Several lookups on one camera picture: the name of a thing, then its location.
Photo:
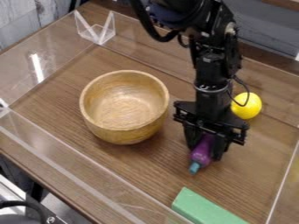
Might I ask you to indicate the green foam block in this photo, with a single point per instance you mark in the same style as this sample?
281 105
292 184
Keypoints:
201 211

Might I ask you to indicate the purple toy eggplant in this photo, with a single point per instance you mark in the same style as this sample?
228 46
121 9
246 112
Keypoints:
201 154

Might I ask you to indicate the black metal stand base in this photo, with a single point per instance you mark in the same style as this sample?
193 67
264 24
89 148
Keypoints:
37 212

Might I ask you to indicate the clear acrylic enclosure wall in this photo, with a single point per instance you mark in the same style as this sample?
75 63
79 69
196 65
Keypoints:
125 184

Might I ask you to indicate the brown wooden bowl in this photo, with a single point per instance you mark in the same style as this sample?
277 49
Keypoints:
125 105

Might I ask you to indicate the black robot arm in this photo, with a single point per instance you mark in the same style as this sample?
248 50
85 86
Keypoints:
206 22

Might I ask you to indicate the yellow toy lemon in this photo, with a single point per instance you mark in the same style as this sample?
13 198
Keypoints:
246 105

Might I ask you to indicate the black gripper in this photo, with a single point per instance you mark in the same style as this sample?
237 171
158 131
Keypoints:
209 115

